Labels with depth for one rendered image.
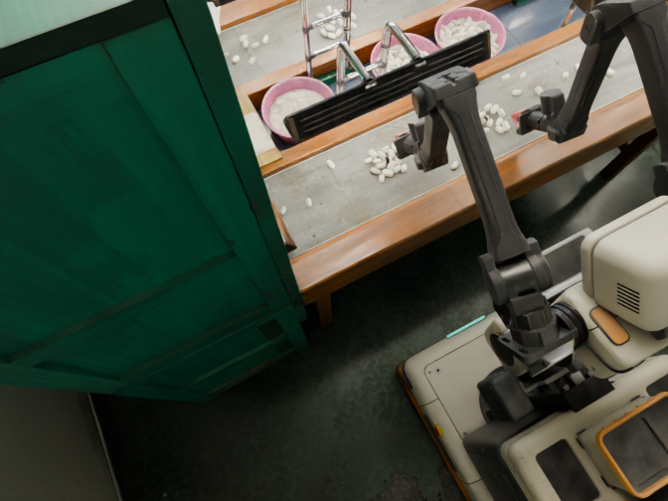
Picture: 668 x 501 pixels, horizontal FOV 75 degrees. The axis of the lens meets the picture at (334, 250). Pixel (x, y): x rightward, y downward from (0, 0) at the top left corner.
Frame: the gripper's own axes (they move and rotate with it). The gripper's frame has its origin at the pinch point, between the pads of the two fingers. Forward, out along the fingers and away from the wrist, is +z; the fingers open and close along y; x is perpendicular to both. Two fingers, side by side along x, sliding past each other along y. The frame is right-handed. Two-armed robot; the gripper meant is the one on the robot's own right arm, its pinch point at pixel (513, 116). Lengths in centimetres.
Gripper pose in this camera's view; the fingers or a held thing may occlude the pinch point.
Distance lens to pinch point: 163.1
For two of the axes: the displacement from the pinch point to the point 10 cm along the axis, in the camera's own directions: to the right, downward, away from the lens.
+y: -8.8, 4.4, -1.6
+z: -3.5, -3.9, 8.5
